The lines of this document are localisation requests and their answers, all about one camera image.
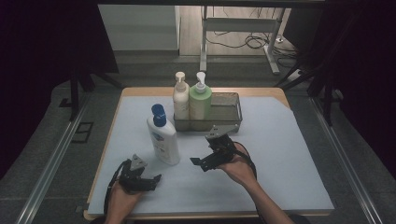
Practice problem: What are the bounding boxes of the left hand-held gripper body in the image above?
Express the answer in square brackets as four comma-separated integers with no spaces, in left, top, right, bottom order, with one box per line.
[118,153,159,196]

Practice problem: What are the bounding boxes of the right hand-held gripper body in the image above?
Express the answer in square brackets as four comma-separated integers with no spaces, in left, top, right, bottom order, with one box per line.
[200,123,240,172]

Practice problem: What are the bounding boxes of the grey wire mesh basket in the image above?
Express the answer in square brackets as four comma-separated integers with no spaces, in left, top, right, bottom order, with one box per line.
[173,91,243,133]

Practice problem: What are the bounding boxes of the white bottle with blue pump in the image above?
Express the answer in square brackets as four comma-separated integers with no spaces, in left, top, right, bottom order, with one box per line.
[147,104,181,166]

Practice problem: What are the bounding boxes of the green bottle with white pump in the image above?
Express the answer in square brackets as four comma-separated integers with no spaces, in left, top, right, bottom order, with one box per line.
[189,71,213,121]

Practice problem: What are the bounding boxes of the cream pump lotion bottle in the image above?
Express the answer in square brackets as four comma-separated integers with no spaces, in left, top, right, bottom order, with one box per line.
[172,71,191,121]

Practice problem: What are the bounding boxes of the person's left hand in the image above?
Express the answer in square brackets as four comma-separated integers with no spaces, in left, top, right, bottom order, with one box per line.
[107,181,145,218]

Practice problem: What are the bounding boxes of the person's right hand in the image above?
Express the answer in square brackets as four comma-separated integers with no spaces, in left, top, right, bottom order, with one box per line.
[217,150,258,189]

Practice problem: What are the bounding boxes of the pale blue table mat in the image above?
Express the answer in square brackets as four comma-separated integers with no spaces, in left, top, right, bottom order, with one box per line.
[87,95,335,217]

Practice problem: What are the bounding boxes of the white power strip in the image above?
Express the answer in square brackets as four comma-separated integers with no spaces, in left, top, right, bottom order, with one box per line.
[284,69,304,84]

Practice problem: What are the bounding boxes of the black tripod stand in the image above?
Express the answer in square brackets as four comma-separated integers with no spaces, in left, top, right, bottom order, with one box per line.
[68,66,123,122]

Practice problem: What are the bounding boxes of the black metal stand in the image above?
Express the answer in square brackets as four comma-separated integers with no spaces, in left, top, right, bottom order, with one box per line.
[274,60,336,126]

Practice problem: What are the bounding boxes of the white cabinet panel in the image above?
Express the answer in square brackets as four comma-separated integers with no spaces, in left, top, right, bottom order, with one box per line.
[97,4,181,51]

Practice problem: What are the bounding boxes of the dark curtain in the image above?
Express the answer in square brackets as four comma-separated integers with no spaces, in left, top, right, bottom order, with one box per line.
[0,0,120,181]
[282,0,396,180]

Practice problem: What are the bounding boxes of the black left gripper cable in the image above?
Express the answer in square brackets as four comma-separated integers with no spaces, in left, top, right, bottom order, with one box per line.
[103,158,133,217]

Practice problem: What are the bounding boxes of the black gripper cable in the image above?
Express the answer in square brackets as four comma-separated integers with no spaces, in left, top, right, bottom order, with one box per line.
[103,158,133,217]
[233,141,260,182]

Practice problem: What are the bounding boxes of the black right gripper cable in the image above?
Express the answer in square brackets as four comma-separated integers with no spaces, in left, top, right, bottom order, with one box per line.
[233,141,260,182]

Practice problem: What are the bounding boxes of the aluminium rail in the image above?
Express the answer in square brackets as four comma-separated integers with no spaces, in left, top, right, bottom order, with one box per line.
[309,96,385,224]
[15,94,92,224]

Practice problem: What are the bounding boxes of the black floor cables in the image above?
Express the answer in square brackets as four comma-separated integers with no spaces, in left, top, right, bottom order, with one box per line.
[205,6,301,68]

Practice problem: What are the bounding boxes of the white metal stand frame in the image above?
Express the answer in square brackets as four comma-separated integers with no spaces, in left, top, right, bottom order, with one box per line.
[199,6,286,76]

